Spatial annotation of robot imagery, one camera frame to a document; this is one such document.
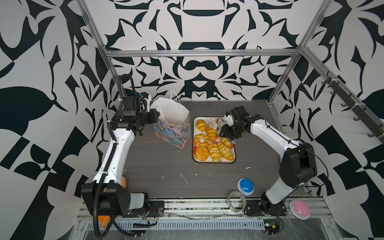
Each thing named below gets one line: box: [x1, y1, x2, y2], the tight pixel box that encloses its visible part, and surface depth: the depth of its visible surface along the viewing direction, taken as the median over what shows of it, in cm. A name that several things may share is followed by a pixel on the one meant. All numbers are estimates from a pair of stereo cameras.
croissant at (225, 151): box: [217, 141, 235, 161], surface depth 91 cm
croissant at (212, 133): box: [205, 127, 218, 142], surface depth 99 cm
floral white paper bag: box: [150, 90, 191, 149], surface depth 88 cm
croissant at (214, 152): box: [207, 143, 222, 162], surface depth 91 cm
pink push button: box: [289, 199, 311, 220], surface depth 75 cm
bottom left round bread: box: [195, 146, 210, 161], surface depth 91 cm
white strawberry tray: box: [193, 117, 236, 163], surface depth 93 cm
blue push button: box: [237, 177, 255, 196], surface depth 81 cm
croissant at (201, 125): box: [196, 119, 207, 132], surface depth 104 cm
